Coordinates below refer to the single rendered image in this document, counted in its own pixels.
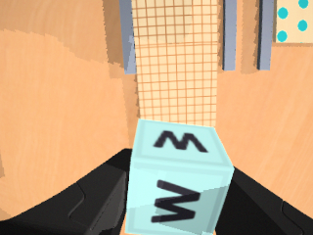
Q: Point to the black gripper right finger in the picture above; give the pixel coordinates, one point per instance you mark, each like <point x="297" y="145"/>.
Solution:
<point x="251" y="209"/>

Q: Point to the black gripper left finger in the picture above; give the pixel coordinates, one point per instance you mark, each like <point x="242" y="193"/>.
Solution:
<point x="93" y="205"/>

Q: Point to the white strip with teal dots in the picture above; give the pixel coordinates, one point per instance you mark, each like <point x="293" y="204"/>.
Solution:
<point x="293" y="21"/>

